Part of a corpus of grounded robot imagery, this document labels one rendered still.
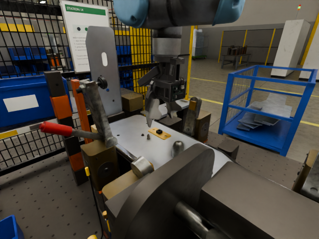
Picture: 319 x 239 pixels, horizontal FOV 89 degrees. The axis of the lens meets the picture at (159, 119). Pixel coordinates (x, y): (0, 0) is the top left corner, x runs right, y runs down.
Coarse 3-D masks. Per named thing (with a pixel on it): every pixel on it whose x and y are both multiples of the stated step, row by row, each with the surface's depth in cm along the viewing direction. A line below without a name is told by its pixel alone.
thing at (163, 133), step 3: (150, 129) 59; (153, 129) 59; (156, 129) 59; (159, 129) 57; (150, 132) 57; (153, 132) 57; (156, 132) 56; (159, 132) 55; (162, 132) 57; (165, 132) 57; (156, 135) 55; (159, 135) 55; (162, 135) 55; (165, 135) 55; (168, 135) 55; (162, 138) 53; (165, 138) 53
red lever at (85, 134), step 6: (42, 126) 31; (48, 126) 31; (54, 126) 32; (60, 126) 33; (66, 126) 34; (48, 132) 32; (54, 132) 32; (60, 132) 33; (66, 132) 34; (72, 132) 35; (78, 132) 36; (84, 132) 37; (90, 132) 38; (90, 138) 38; (96, 138) 39; (102, 138) 40
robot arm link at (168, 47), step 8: (152, 40) 42; (160, 40) 40; (168, 40) 39; (176, 40) 40; (152, 48) 43; (160, 48) 40; (168, 48) 40; (176, 48) 41; (160, 56) 42; (168, 56) 42; (176, 56) 43
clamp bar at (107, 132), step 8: (88, 80) 36; (104, 80) 36; (80, 88) 34; (88, 88) 33; (96, 88) 34; (104, 88) 37; (88, 96) 35; (96, 96) 35; (88, 104) 37; (96, 104) 36; (96, 112) 36; (104, 112) 38; (96, 120) 38; (104, 120) 38; (96, 128) 41; (104, 128) 39; (104, 136) 40
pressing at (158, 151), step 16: (112, 128) 60; (128, 128) 60; (144, 128) 60; (160, 128) 60; (128, 144) 51; (144, 144) 51; (160, 144) 51; (192, 144) 51; (128, 160) 45; (160, 160) 44; (224, 160) 44
